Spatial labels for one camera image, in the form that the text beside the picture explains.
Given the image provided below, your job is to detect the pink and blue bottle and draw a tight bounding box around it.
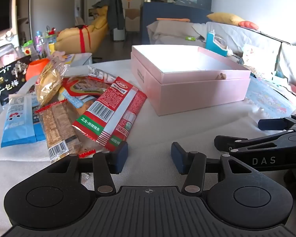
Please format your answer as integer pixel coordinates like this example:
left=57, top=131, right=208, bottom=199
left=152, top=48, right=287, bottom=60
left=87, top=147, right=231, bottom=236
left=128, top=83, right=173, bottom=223
left=34, top=30, right=44, bottom=58

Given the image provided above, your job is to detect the blue cartoon printed bag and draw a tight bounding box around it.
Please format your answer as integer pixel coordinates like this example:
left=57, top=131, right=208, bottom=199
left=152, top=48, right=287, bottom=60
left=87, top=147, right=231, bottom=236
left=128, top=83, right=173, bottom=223
left=246, top=77, right=296, bottom=119

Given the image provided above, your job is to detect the brown bar snack packet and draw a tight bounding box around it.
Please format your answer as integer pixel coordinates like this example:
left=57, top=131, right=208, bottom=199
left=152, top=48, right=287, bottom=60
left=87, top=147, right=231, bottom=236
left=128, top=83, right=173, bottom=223
left=35, top=98, right=96, bottom=164

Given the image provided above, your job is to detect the light blue small snack packet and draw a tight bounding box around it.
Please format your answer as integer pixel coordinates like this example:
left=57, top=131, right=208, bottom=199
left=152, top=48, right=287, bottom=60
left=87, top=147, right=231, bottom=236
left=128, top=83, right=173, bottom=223
left=59, top=89, right=89, bottom=109

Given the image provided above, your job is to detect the beige chair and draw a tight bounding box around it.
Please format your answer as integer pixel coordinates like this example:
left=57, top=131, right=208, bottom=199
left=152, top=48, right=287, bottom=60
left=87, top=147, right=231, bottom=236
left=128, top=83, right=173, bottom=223
left=125, top=8, right=141, bottom=33

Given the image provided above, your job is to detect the black snack packet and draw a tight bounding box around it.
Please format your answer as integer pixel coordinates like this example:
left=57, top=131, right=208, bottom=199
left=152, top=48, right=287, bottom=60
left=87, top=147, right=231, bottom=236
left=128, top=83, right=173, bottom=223
left=0, top=55, right=32, bottom=107

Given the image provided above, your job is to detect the yellow pillow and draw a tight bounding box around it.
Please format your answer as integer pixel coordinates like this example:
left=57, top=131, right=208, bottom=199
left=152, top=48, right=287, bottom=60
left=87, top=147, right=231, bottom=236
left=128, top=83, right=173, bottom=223
left=207, top=12, right=245, bottom=27

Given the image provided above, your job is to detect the pink cardboard box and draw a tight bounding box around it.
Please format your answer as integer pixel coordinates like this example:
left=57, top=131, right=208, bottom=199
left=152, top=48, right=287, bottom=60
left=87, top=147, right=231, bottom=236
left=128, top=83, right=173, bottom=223
left=131, top=44, right=251, bottom=116

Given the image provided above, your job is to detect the long red white-striped snack packet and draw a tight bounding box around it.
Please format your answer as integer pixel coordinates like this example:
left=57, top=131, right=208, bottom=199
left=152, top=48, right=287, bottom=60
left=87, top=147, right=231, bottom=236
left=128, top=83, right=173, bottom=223
left=72, top=76, right=148, bottom=152

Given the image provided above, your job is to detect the orange pillow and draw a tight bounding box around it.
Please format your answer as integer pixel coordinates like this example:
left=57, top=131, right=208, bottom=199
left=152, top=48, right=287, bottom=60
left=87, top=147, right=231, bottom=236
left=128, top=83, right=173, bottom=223
left=238, top=20, right=259, bottom=30

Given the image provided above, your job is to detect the orange round container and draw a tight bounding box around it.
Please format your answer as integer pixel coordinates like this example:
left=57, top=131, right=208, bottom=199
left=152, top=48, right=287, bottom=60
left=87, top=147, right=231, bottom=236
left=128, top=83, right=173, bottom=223
left=25, top=58, right=51, bottom=81

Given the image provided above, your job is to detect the yellow sofa with red ribbon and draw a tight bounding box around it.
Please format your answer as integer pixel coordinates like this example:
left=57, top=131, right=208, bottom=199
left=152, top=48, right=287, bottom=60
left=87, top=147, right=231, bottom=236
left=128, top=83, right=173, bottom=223
left=54, top=5, right=109, bottom=54

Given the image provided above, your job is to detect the blue and white toy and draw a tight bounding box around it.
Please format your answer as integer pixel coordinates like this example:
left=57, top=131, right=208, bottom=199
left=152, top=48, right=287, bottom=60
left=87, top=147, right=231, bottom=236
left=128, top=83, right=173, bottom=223
left=205, top=29, right=234, bottom=58

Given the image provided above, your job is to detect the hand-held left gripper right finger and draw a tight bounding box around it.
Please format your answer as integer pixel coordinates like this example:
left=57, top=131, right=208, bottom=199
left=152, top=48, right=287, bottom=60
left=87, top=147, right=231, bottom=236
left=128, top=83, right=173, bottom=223
left=171, top=142, right=256, bottom=196

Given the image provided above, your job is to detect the bread bun in clear packet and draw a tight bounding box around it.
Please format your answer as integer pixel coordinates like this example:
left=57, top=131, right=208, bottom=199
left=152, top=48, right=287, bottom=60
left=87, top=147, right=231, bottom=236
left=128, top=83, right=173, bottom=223
left=35, top=60, right=71, bottom=107

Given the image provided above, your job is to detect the dark blue cabinet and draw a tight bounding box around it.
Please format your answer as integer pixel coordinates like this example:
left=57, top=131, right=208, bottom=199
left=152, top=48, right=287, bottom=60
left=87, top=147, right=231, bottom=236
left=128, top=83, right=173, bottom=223
left=141, top=1, right=214, bottom=45

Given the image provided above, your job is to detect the dark blue snack packet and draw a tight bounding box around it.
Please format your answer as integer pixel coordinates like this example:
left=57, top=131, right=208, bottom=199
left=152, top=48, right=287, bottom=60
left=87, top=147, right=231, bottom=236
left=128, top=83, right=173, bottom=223
left=32, top=99, right=47, bottom=142

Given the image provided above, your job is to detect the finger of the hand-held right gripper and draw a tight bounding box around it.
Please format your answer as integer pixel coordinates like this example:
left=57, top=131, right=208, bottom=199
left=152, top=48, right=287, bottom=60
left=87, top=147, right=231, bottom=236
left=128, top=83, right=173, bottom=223
left=259, top=114, right=296, bottom=131
left=214, top=131, right=296, bottom=154

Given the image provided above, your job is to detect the dark coat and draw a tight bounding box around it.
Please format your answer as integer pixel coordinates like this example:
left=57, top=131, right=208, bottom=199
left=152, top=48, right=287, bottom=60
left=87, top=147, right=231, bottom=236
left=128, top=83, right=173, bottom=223
left=92, top=0, right=125, bottom=30

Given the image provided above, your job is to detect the clear white-ball snack packet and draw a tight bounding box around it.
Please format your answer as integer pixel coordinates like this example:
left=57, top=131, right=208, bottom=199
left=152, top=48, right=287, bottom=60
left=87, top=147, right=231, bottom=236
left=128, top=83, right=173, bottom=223
left=87, top=65, right=119, bottom=82

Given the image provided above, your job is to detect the red snack pouch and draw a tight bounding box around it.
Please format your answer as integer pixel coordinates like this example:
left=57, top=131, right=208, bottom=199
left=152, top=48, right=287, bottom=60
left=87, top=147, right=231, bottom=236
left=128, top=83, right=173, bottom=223
left=61, top=76, right=112, bottom=97

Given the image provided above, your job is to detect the pink plush toy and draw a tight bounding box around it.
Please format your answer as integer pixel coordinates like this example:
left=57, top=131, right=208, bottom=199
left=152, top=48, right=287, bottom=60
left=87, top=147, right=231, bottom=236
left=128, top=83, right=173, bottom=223
left=50, top=50, right=66, bottom=61

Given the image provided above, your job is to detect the orange stick toy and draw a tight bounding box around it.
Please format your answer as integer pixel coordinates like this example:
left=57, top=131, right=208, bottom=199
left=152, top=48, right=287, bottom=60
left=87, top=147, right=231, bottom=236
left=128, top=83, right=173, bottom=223
left=156, top=17, right=191, bottom=23

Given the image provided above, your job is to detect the blue cartoon snack packet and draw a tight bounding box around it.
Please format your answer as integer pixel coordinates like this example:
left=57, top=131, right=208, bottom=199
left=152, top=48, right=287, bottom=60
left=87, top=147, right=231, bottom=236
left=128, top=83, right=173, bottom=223
left=1, top=94, right=37, bottom=149

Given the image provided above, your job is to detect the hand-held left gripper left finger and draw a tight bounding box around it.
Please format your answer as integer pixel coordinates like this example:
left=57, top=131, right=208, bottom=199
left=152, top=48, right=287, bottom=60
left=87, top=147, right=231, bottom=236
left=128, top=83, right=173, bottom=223
left=43, top=141, right=129, bottom=196

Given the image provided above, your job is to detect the bottle with red top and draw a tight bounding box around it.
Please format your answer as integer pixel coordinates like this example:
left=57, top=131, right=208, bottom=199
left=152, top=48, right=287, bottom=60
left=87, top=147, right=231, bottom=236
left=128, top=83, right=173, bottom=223
left=45, top=25, right=57, bottom=55

